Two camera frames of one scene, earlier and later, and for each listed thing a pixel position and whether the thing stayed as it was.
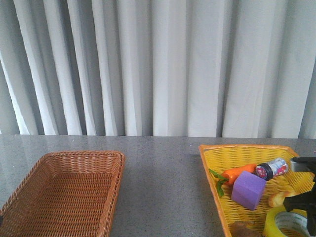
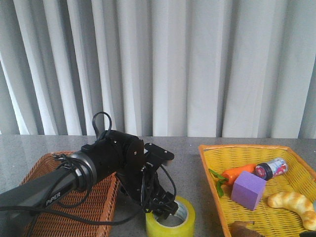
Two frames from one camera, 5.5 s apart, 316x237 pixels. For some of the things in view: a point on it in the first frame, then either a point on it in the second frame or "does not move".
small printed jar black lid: [273, 168] does not move
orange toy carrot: [230, 176] does not move
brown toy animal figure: [242, 229] does not move
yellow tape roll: [277, 217] -> [181, 223]
